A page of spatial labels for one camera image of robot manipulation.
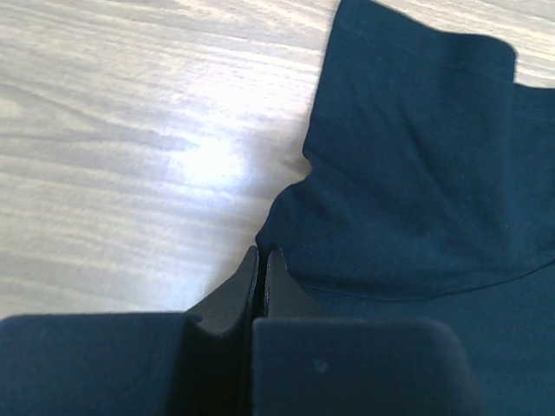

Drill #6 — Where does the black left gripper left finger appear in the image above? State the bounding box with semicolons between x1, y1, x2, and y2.
1;248;258;415

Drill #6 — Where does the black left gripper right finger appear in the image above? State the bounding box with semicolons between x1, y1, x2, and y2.
251;251;484;415

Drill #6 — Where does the black t shirt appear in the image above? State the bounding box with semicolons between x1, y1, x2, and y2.
256;1;554;415

